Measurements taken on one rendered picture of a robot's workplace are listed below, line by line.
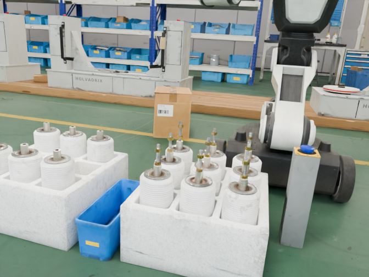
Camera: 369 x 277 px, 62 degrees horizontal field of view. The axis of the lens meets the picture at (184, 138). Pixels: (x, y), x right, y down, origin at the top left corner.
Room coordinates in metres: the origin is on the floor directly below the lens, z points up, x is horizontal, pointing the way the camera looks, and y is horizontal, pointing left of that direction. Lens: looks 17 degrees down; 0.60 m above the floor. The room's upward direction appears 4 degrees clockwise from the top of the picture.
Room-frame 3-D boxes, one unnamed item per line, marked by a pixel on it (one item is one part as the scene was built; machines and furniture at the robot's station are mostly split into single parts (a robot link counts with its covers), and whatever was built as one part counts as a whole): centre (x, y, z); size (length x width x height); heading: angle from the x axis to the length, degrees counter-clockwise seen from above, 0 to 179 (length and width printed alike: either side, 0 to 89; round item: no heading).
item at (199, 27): (5.87, -0.04, 0.89); 0.50 x 0.38 x 0.21; 167
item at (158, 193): (0.79, 0.07, 0.16); 0.10 x 0.10 x 0.18
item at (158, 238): (0.88, -0.07, 0.09); 0.39 x 0.39 x 0.18; 77
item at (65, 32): (3.36, 0.72, 0.45); 1.45 x 0.57 x 0.74; 76
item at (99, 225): (0.88, 0.21, 0.06); 0.30 x 0.11 x 0.12; 166
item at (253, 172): (0.85, -0.19, 0.25); 0.08 x 0.08 x 0.01
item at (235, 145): (1.51, -0.48, 0.19); 0.64 x 0.52 x 0.33; 166
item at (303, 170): (0.89, -0.37, 0.16); 0.07 x 0.07 x 0.31; 77
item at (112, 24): (6.17, 1.29, 0.89); 0.50 x 0.38 x 0.21; 167
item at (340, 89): (2.83, -1.39, 0.29); 0.30 x 0.30 x 0.06
